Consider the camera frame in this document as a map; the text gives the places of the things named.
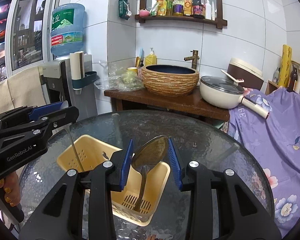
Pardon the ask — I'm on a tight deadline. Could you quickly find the woven pattern basin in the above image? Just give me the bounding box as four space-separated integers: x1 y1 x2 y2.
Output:
141 64 200 97

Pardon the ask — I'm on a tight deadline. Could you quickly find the grey water dispenser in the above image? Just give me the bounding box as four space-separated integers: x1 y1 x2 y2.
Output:
42 54 98 117

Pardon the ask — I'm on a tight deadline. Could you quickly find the wooden framed mirror shelf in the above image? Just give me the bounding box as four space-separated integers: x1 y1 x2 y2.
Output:
135 0 228 29

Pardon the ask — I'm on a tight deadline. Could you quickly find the wooden box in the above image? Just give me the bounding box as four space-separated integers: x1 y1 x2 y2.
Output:
267 79 282 95

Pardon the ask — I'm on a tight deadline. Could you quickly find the beige cloth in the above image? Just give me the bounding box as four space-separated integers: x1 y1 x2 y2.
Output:
0 66 47 117

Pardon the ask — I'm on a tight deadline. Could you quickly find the brown white rice cooker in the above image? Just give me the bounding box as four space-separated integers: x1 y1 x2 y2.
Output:
226 57 263 92

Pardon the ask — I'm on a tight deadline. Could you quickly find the white rice paddle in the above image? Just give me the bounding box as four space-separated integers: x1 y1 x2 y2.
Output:
220 69 245 84

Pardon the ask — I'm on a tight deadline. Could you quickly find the purple label oil bottle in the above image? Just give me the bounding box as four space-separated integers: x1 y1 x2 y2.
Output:
173 0 184 17

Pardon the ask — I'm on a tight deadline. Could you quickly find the green hanging packet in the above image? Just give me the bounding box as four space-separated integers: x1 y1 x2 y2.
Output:
118 0 132 20

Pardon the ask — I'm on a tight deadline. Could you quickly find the wooden vanity cabinet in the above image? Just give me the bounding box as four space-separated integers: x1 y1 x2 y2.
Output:
104 87 230 124

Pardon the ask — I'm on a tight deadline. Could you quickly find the dark soy sauce bottle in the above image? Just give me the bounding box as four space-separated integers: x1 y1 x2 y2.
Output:
192 0 206 18

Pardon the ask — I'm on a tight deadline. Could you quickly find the sliding glass window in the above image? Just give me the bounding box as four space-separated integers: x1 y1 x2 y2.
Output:
5 0 63 72

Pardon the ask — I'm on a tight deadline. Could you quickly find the clear plastic bag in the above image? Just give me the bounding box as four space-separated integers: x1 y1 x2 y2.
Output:
94 60 145 92

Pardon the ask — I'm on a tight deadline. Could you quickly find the white paper cup stack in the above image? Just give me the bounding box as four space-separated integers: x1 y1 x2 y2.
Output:
70 51 85 80

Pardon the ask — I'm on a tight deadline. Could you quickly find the bronze bamboo faucet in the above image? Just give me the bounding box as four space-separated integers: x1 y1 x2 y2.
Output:
184 50 199 70

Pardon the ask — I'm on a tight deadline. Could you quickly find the round glass table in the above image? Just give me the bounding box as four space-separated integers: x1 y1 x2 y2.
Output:
19 109 275 240

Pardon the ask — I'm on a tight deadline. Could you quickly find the beige plastic utensil holder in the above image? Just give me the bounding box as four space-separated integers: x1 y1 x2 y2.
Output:
56 134 171 227

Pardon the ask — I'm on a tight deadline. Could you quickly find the glass pan lid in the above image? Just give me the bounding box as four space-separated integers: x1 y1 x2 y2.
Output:
200 76 245 92

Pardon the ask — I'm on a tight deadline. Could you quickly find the yellow soap pump bottle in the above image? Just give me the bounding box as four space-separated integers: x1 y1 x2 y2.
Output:
144 47 157 67

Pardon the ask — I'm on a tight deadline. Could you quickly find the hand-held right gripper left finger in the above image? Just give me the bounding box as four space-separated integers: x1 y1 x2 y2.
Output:
19 138 135 240

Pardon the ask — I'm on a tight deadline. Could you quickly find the yellow roll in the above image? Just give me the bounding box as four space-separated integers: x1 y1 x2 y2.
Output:
278 44 292 88

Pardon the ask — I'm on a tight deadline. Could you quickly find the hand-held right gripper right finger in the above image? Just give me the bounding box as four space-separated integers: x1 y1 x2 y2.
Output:
167 137 282 240

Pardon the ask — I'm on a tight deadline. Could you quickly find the teal cup holder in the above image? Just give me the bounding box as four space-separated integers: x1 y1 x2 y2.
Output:
71 71 98 95

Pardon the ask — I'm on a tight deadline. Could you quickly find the purple floral cloth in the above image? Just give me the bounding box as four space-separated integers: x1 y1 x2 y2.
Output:
225 86 300 230

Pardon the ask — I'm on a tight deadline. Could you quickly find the brown glass bottle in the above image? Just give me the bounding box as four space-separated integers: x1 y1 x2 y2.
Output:
287 64 298 92

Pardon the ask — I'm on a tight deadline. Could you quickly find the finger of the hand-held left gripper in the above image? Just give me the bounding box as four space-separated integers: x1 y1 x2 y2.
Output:
0 106 80 142
0 102 64 130

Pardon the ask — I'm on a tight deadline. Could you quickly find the person's left hand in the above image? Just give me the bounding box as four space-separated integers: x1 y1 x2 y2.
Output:
0 172 22 207

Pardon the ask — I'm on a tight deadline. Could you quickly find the blue water jug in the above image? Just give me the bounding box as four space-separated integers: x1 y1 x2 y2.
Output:
50 3 86 56

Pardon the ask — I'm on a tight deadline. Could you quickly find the orange label sauce bottle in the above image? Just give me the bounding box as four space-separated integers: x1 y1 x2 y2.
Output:
183 0 192 16

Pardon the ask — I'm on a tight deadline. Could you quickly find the green yellow seasoning packet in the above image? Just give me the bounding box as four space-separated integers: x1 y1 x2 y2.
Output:
149 0 160 17

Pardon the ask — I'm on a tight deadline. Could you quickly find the cream frying pan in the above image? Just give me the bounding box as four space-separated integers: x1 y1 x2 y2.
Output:
199 76 270 120

